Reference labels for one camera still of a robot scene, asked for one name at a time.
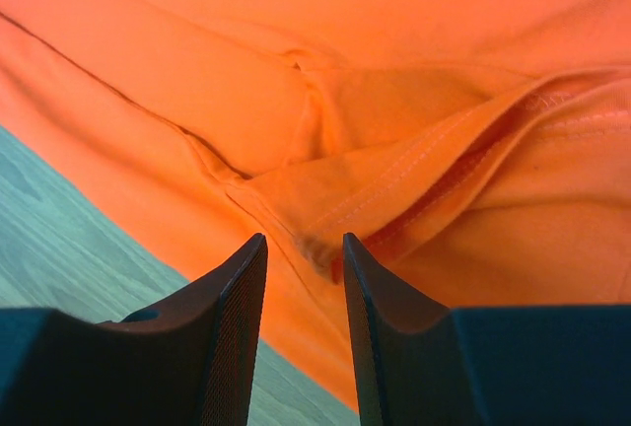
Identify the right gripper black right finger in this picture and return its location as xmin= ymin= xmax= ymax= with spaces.
xmin=343 ymin=234 xmax=630 ymax=425

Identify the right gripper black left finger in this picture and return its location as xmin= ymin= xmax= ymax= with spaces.
xmin=1 ymin=235 xmax=267 ymax=425

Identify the orange t shirt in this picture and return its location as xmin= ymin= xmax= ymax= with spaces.
xmin=1 ymin=0 xmax=630 ymax=407

